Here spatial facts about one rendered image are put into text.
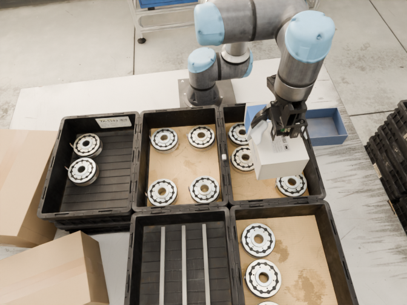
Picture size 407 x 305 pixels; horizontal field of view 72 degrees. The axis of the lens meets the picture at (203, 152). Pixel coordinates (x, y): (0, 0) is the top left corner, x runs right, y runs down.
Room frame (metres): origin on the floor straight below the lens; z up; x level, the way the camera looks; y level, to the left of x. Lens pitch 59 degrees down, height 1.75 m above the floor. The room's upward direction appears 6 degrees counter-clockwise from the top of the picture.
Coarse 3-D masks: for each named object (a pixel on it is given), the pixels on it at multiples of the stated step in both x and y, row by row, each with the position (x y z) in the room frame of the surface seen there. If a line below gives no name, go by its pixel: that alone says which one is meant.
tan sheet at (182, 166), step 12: (180, 132) 0.65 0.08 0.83; (180, 144) 0.59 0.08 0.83; (216, 144) 0.58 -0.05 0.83; (156, 156) 0.55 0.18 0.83; (168, 156) 0.55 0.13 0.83; (180, 156) 0.54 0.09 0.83; (192, 156) 0.53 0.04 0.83; (204, 156) 0.53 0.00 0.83; (216, 156) 0.52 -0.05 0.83; (156, 168) 0.50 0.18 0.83; (168, 168) 0.49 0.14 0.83; (180, 168) 0.49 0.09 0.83; (192, 168) 0.48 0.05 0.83; (204, 168) 0.48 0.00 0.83; (216, 168) 0.47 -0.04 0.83; (180, 180) 0.44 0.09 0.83; (192, 180) 0.43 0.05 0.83; (216, 180) 0.42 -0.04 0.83; (180, 192) 0.39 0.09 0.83; (180, 204) 0.35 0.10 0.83
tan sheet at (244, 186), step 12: (228, 132) 0.63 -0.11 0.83; (228, 144) 0.57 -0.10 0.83; (228, 156) 0.52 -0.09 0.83; (240, 180) 0.41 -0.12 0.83; (252, 180) 0.41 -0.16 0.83; (264, 180) 0.40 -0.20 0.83; (240, 192) 0.37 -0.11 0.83; (252, 192) 0.36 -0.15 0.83; (264, 192) 0.36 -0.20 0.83; (276, 192) 0.35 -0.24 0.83
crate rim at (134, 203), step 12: (168, 108) 0.70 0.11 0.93; (180, 108) 0.69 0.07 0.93; (192, 108) 0.69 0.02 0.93; (204, 108) 0.68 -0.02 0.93; (216, 108) 0.67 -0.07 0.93; (216, 120) 0.62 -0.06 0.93; (132, 204) 0.33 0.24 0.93; (192, 204) 0.31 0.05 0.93; (204, 204) 0.30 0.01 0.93; (216, 204) 0.30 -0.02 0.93
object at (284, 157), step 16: (256, 112) 0.48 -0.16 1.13; (272, 144) 0.37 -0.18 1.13; (288, 144) 0.36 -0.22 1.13; (256, 160) 0.35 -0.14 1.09; (272, 160) 0.32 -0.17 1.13; (288, 160) 0.32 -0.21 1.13; (304, 160) 0.31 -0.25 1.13; (256, 176) 0.32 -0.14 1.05; (272, 176) 0.31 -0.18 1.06; (288, 176) 0.31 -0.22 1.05
